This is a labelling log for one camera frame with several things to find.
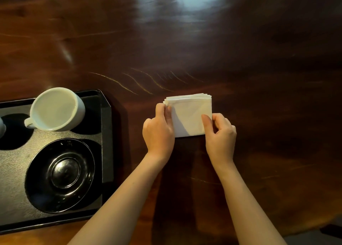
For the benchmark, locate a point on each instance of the black saucer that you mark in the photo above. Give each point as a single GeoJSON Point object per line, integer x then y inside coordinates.
{"type": "Point", "coordinates": [60, 175]}

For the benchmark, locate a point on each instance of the person's right forearm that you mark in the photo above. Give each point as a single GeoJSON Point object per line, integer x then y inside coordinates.
{"type": "Point", "coordinates": [245, 207]}

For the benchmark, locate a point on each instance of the person's right thumb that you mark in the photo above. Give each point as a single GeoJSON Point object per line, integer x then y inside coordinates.
{"type": "Point", "coordinates": [207, 123]}

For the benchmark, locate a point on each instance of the white napkin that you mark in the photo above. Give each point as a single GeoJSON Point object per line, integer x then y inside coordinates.
{"type": "Point", "coordinates": [189, 116]}

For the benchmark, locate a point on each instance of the person's left forearm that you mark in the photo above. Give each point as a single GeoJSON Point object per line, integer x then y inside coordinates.
{"type": "Point", "coordinates": [120, 202]}

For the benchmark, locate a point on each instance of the person's right hand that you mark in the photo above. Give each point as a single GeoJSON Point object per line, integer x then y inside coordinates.
{"type": "Point", "coordinates": [220, 140]}

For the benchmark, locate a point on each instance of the person's left thumb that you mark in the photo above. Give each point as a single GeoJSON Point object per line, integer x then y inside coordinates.
{"type": "Point", "coordinates": [168, 116]}

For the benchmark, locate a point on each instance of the black serving tray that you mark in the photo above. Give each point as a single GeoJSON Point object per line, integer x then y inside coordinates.
{"type": "Point", "coordinates": [16, 172]}

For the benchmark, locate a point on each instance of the person's left hand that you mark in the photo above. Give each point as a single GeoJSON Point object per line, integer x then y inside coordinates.
{"type": "Point", "coordinates": [156, 135]}

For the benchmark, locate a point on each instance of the white ceramic cup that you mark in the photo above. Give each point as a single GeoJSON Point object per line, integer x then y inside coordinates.
{"type": "Point", "coordinates": [54, 110]}
{"type": "Point", "coordinates": [1, 127]}

